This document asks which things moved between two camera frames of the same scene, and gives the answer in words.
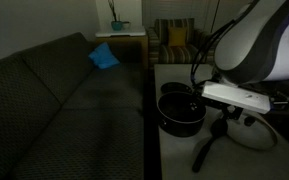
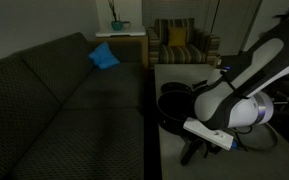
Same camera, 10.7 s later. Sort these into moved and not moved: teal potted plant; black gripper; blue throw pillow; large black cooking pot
Moved: black gripper
Not moved: large black cooking pot; teal potted plant; blue throw pillow
